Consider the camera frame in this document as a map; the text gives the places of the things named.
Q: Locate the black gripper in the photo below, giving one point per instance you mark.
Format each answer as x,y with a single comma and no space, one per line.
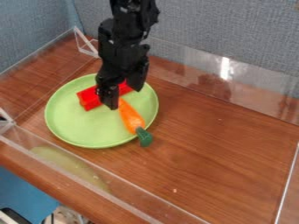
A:
124,57

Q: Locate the red rectangular block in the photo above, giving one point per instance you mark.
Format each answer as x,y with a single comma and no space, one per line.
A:
88,98

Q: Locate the orange toy carrot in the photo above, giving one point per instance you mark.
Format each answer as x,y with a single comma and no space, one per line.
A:
135,123

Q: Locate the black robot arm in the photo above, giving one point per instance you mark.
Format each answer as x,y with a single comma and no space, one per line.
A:
135,8

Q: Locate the green plate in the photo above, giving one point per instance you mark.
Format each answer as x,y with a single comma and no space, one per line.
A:
96,128

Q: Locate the clear acrylic corner bracket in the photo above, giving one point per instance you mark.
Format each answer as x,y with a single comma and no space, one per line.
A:
85,46

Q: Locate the clear acrylic left wall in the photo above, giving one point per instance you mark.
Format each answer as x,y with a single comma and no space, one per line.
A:
32,77

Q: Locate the clear acrylic wall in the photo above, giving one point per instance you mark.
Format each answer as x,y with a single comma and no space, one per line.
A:
84,186
32,77
249,86

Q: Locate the clear acrylic front wall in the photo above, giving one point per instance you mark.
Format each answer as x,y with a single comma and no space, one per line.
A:
84,186

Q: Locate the clear acrylic back wall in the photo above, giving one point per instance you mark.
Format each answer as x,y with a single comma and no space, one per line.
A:
249,86

